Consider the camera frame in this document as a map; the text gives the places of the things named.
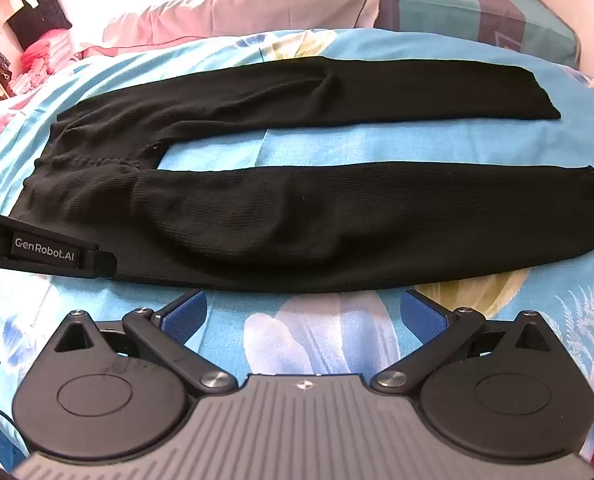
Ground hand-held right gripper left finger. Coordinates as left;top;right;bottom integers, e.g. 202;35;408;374
42;289;239;395

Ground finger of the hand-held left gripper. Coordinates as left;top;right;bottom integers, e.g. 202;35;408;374
95;249;119;280

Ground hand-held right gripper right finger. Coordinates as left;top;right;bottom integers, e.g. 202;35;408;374
371;289;564;395

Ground black pants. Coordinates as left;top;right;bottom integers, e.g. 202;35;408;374
21;56;594;295

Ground pink folded clothes pile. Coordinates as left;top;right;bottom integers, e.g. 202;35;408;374
20;27;79;96

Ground blue floral bedsheet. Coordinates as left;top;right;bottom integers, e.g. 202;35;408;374
0;27;594;441

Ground pink sheet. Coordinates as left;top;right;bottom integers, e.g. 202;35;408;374
77;7;378;58

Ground teal grey striped quilt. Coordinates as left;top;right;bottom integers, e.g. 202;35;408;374
374;0;582;68

